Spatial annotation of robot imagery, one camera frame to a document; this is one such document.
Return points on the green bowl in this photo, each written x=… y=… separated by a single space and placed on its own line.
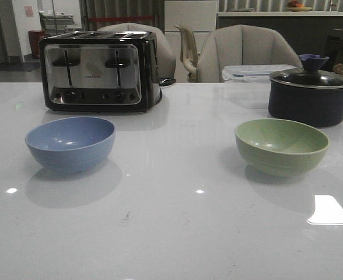
x=282 y=148

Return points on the cream office chair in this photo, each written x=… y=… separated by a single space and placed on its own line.
x=188 y=52

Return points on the black and chrome toaster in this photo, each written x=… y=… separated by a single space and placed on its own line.
x=93 y=71

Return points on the red trash bin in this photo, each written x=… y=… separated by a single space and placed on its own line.
x=35 y=36

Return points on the blue bowl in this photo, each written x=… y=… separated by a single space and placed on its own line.
x=73 y=144

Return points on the clear plastic storage container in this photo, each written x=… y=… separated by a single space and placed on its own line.
x=251 y=73

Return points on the metal cart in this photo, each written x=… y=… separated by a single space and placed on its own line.
x=56 y=23

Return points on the beige armchair left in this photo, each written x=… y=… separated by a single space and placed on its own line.
x=166 y=58

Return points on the fruit plate on counter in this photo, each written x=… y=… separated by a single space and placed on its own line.
x=296 y=6

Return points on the beige armchair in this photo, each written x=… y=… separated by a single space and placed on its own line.
x=166 y=58
x=242 y=45

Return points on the beige armchair right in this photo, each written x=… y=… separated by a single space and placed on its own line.
x=242 y=45

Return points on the white cabinet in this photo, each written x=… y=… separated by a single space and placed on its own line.
x=200 y=16

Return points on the dark blue cooking pot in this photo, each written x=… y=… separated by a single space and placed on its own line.
x=315 y=106

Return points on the glass pot lid blue knob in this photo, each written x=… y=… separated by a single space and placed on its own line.
x=309 y=75

